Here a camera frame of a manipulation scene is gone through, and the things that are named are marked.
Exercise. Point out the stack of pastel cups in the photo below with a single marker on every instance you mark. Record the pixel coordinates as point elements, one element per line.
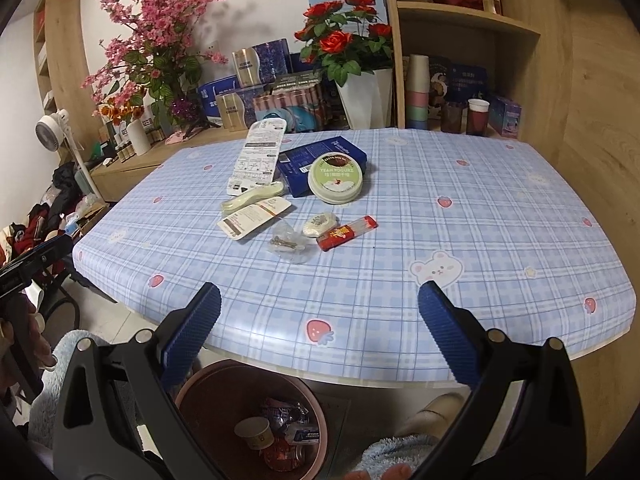
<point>417,92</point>

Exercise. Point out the wooden shelf cabinet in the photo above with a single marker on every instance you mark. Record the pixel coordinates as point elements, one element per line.
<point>500,45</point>

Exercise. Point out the cream toothbrush-like packet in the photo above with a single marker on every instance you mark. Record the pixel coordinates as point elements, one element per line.
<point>252,201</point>

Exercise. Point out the pink striped gift box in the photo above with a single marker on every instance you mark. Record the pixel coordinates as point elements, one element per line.
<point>290,107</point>

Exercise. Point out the red snack packet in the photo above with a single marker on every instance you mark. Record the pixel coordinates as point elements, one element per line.
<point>347,232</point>

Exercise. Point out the orange artificial flowers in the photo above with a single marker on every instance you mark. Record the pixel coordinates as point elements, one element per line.
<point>117,110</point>

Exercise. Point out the clear purple plastic packaging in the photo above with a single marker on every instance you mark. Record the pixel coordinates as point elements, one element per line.
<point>282,410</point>

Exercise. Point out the brown glass cup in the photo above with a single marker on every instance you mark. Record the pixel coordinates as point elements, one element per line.
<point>452,116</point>

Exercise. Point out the dark blue small box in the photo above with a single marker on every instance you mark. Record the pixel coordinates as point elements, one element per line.
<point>300,62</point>

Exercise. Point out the white toothbrush package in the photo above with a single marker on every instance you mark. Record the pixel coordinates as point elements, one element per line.
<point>260,155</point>

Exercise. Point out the pile of clothes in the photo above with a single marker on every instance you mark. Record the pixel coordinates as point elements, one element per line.
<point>45,210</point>

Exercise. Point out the white flower pot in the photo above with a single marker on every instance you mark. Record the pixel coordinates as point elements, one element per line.
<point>365,100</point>

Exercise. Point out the person's left hand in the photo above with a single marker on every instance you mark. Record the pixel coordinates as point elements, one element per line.
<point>42,345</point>

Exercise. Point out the light blue flat box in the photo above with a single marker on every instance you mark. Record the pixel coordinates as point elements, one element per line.
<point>320,2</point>

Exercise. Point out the white slim vase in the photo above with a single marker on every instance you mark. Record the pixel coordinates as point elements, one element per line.
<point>137,137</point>

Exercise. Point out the silver blue gift box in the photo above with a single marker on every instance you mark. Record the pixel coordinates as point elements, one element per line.
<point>235,107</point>
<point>260,65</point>

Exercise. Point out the red soda can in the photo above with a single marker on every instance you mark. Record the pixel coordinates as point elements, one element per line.
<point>282,455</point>

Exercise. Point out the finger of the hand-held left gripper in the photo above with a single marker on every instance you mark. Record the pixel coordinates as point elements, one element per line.
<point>40,255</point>

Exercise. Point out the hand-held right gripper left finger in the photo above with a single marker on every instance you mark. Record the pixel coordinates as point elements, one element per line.
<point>192,330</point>

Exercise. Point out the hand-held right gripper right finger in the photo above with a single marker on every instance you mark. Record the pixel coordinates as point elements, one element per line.
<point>450,332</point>

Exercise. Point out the blue plaid tablecloth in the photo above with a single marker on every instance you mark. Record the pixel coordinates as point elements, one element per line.
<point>400,285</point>

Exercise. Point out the red paper cup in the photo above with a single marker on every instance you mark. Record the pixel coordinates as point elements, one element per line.
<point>477,117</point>

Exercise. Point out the dark green box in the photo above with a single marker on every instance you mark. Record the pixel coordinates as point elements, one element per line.
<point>295,82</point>

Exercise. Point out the white green yogurt cup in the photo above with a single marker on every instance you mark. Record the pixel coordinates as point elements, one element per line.
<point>335,177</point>

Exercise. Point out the white paper packet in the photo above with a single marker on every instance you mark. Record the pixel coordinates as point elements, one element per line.
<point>255,218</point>

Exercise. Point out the brown trash bin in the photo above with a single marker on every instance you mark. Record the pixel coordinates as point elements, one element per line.
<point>215,400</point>

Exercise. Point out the dark blue cartoon box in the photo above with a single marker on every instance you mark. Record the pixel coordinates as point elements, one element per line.
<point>460,77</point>

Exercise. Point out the blue white carton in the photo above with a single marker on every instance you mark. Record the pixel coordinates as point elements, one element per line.
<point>212,92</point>

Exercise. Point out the white standing fan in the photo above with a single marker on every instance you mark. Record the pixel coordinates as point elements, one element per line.
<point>52,130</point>

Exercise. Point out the small blue purple box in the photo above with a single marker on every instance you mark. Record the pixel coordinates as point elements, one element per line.
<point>505,115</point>

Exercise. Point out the pink blossom artificial plant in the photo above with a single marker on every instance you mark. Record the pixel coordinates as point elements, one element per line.
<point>150,35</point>

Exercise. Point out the small white sachet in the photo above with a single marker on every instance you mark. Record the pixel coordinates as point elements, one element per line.
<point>320,224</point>

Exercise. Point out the purple artificial flowers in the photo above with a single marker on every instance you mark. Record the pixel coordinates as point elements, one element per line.
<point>182,107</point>

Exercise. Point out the pink cloth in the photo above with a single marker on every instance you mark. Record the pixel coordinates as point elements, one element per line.
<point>175,137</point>

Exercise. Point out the red rose bouquet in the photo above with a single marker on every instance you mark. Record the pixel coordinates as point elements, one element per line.
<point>345,35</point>

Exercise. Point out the clear bag with hairpins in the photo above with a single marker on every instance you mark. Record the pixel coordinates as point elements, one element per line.
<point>289,246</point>

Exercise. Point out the black mini tripod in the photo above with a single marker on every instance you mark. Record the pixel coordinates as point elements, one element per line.
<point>192,125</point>

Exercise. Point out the beige slipper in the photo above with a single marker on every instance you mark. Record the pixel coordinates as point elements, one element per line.
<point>432,410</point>

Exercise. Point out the blue coffee box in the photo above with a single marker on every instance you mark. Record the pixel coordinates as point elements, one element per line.
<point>300,162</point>

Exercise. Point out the blue white packet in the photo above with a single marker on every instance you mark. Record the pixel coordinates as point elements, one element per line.
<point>302,435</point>

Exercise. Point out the row of small bottles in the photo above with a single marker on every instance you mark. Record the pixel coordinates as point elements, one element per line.
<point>125,147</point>

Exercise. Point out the beige paper cup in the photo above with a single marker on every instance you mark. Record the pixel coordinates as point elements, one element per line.
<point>255,432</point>

